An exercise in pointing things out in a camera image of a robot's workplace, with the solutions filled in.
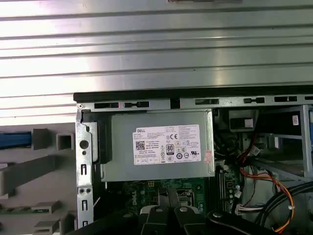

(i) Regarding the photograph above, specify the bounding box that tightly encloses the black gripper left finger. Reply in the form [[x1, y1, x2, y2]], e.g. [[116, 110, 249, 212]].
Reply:
[[70, 188, 173, 235]]

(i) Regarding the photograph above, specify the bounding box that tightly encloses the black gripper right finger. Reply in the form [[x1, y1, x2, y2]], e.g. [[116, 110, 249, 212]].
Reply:
[[171, 188, 279, 235]]

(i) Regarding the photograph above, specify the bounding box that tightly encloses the metal disk bay cage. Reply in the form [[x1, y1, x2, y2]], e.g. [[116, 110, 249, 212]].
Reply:
[[254, 104, 313, 182]]

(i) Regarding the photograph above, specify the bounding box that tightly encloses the CPU socket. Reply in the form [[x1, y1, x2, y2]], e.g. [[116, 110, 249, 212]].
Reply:
[[157, 188, 195, 209]]

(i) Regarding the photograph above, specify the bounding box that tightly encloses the green motherboard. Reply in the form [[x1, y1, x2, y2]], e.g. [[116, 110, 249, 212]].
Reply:
[[106, 177, 244, 221]]

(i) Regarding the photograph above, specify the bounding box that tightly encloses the black RAM slot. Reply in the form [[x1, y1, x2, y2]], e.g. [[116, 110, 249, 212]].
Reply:
[[217, 168, 225, 213]]

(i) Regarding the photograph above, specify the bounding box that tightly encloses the grey power supply unit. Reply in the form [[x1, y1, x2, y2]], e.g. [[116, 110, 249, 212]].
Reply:
[[101, 109, 216, 182]]

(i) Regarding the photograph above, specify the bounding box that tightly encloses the green RAM stick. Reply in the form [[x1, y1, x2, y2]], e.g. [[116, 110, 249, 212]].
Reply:
[[0, 207, 53, 214]]

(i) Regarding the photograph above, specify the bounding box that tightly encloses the black PC case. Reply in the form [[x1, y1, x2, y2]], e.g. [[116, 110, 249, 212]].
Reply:
[[72, 84, 313, 235]]

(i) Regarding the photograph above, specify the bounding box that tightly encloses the grey parts rack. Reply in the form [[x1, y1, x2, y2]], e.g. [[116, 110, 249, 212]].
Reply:
[[0, 121, 79, 235]]

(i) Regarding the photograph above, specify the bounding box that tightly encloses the black internal cable bundle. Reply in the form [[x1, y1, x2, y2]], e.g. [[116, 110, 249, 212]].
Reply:
[[253, 185, 313, 235]]

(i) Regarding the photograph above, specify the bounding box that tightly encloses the red orange yellow wire bundle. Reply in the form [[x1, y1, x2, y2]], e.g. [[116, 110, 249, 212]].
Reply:
[[238, 132, 295, 233]]

